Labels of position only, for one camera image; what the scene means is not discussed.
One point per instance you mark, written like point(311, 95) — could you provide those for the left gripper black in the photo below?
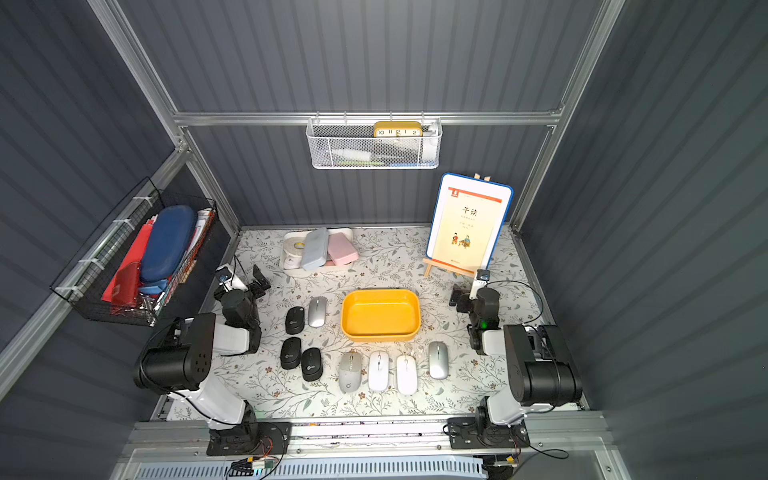
point(255, 287)

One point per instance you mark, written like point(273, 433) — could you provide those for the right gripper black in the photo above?
point(462, 299)

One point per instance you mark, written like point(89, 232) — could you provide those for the silver mouse row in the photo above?
point(438, 360)

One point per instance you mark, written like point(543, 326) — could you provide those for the yellow plastic storage box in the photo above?
point(381, 315)

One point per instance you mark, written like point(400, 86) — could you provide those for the black mouse with logo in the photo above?
point(311, 364)

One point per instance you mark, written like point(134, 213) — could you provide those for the grey white mouse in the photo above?
point(350, 372)

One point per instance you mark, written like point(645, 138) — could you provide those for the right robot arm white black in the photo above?
point(541, 373)

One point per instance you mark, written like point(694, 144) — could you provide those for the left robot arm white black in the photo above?
point(177, 361)

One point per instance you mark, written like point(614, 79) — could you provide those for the black mouse upper left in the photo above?
point(295, 320)

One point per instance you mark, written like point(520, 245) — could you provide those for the black mouse lower left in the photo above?
point(291, 353)

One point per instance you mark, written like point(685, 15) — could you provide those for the pink box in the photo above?
point(341, 250)

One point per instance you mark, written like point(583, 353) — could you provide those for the white tape roll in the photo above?
point(293, 250)

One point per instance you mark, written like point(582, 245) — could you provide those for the grey pencil case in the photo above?
point(315, 249)

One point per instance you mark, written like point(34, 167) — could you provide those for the blue pencil case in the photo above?
point(168, 241)

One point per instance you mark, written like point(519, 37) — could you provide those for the white tray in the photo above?
point(328, 269)

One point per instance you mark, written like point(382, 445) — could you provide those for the red folder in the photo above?
point(123, 289)

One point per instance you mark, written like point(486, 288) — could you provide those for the yellow clock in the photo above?
point(398, 129)

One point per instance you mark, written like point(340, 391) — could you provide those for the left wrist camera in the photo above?
point(228, 279)

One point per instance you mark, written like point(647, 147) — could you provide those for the black wire side basket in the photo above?
point(181, 294)

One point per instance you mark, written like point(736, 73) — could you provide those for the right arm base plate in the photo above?
point(467, 433)

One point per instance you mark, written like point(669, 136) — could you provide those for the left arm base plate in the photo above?
point(250, 439)

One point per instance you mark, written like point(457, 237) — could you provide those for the white wire wall basket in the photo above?
point(345, 144)

